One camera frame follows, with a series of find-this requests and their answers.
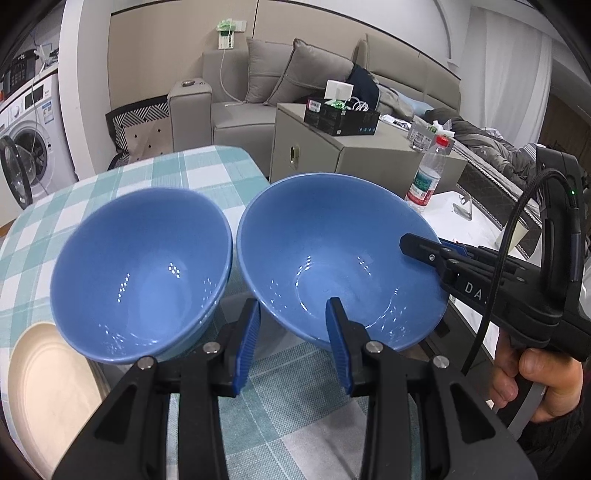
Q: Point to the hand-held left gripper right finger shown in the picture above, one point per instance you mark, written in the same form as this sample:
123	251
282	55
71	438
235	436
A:
339	346

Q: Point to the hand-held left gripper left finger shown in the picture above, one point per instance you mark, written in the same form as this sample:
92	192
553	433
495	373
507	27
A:
244	341

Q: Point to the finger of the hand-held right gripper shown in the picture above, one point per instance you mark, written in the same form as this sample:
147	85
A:
418	245
455	249

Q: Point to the blue bowl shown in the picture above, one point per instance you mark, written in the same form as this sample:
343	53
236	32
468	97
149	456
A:
332	249
147	277

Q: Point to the cream plate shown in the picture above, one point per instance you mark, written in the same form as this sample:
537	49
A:
51	392

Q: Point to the person's right forearm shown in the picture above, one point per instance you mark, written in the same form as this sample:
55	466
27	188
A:
563	443

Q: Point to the person's right hand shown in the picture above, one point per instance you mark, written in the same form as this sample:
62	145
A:
558	383

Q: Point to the small metal stand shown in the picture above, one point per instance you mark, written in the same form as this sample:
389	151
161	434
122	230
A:
462	208

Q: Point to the plastic water bottle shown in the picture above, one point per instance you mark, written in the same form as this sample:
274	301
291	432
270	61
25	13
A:
427	175

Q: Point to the grey padded jacket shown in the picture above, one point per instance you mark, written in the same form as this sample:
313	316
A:
489	143

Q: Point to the beige side cabinet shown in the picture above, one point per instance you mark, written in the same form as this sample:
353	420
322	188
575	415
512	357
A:
314	147

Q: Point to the black open box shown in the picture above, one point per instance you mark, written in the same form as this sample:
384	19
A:
341	120

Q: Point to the dark cloth bag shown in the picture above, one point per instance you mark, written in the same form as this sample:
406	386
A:
364	87

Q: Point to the small white box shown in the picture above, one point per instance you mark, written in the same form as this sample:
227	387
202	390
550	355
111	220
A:
339	90

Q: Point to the teal checked tablecloth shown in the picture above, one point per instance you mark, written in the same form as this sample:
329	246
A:
138	175

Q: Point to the grey pillow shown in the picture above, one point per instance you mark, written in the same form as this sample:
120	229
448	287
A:
318	74
265	69

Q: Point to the grey sofa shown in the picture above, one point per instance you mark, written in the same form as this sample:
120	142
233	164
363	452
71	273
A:
231	101

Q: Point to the black white patterned cushion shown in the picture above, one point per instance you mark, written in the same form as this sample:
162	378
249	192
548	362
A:
138	129

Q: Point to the white washing machine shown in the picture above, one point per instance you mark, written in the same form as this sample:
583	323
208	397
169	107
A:
37	138

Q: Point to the white wall power strip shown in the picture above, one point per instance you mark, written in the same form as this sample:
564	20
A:
229	32

